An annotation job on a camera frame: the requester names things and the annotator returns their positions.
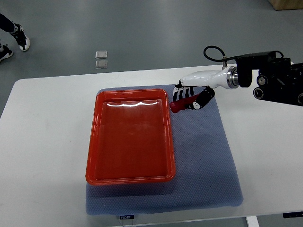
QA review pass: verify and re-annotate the metal floor plate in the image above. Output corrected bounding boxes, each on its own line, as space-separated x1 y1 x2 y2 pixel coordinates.
95 50 107 59
95 60 108 69

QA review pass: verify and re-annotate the blue textured mat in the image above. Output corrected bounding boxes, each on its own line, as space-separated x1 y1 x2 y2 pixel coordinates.
86 85 243 215

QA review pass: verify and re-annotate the person's dark trouser leg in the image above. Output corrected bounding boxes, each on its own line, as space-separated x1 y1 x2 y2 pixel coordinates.
0 14 18 33

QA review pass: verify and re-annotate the upper metal floor plate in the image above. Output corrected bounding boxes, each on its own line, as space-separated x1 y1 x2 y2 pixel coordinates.
95 50 107 59

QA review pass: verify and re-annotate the cardboard box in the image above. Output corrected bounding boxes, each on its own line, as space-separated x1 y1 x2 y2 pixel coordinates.
269 0 303 10

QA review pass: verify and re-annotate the black table label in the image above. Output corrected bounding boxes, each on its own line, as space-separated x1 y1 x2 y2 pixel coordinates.
119 215 134 220

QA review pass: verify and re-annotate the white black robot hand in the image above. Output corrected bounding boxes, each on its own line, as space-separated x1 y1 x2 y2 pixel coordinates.
173 66 239 110

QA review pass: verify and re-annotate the red plastic tray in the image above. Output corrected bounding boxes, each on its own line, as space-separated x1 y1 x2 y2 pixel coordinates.
86 88 176 186

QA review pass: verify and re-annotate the black white sneaker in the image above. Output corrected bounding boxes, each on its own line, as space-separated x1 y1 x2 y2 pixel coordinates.
10 23 30 52

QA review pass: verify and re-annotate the lower metal floor plate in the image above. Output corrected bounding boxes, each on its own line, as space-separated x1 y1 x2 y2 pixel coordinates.
95 60 108 69

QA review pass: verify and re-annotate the black label at right edge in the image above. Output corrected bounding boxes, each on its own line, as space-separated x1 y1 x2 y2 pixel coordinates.
283 211 303 218

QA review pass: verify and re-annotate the red pepper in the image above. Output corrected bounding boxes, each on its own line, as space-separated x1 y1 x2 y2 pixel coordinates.
169 95 198 113

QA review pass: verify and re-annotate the white table leg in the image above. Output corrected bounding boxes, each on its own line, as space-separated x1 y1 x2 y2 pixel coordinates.
246 216 260 227

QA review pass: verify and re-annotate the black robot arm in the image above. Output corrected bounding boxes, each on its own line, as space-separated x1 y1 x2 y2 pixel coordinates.
203 45 303 106

